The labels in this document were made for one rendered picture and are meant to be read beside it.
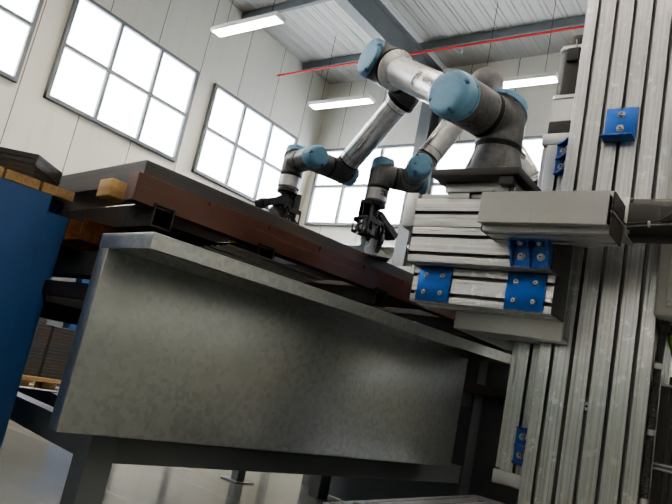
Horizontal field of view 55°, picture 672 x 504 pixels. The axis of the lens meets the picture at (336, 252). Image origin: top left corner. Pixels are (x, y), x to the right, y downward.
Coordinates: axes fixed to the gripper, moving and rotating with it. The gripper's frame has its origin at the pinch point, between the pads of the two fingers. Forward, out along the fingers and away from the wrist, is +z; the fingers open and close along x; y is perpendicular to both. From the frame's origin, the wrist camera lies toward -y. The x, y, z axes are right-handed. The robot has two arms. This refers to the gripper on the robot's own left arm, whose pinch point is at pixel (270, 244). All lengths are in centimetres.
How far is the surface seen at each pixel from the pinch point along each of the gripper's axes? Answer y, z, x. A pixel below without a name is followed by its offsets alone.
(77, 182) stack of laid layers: -67, 4, -3
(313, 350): -14, 32, -45
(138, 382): -60, 47, -45
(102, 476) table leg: -58, 67, -36
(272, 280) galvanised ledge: -45, 21, -61
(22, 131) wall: 154, -220, 828
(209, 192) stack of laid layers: -50, 2, -37
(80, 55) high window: 200, -369, 827
